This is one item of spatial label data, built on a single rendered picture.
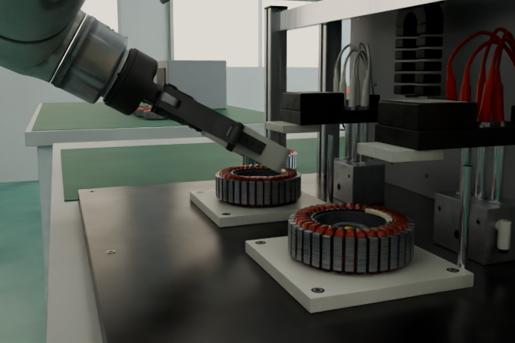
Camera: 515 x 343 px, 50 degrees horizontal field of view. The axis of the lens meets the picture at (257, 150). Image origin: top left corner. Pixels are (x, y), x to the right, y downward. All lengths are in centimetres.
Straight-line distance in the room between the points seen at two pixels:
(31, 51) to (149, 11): 465
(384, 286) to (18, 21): 37
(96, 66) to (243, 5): 486
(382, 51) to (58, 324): 64
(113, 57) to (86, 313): 28
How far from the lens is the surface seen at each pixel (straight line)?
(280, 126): 70
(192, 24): 530
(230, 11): 541
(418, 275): 48
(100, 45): 63
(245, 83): 543
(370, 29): 95
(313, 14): 78
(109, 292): 48
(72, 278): 58
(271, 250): 52
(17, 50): 60
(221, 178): 69
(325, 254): 46
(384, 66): 91
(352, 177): 74
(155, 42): 523
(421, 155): 50
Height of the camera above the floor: 95
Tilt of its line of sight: 8 degrees down
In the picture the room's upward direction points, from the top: straight up
